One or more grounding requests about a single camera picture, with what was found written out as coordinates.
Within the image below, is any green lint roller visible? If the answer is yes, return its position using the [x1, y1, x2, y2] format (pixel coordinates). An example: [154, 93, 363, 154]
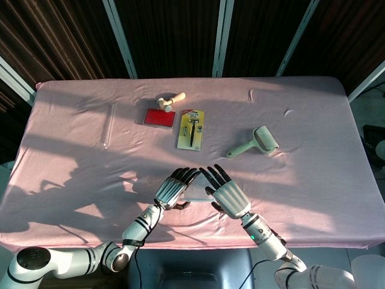
[226, 125, 280, 159]

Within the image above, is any pink tablecloth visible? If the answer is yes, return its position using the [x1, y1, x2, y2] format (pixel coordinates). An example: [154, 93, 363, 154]
[0, 76, 373, 251]

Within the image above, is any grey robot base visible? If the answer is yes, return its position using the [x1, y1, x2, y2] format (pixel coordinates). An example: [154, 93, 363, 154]
[128, 249, 255, 289]

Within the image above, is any razor in yellow pack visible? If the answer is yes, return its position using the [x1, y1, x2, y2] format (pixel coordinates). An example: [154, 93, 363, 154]
[176, 108, 206, 151]

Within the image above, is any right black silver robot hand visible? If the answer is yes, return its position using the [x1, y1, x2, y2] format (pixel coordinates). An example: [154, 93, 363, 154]
[199, 164, 252, 220]

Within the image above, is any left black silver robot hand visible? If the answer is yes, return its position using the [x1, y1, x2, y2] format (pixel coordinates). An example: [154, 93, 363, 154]
[153, 167, 201, 211]

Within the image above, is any grey metal frame post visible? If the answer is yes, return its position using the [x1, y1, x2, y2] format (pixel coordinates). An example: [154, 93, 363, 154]
[102, 0, 138, 79]
[212, 0, 235, 78]
[0, 55, 37, 107]
[348, 59, 385, 103]
[275, 0, 320, 78]

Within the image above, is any clear glass tube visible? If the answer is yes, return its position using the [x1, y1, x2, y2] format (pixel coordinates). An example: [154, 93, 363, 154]
[101, 104, 117, 149]

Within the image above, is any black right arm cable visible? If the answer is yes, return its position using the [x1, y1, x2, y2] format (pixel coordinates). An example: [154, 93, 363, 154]
[239, 258, 274, 289]

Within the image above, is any black left hand cable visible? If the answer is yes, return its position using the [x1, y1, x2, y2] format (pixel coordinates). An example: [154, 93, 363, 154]
[132, 207, 165, 289]

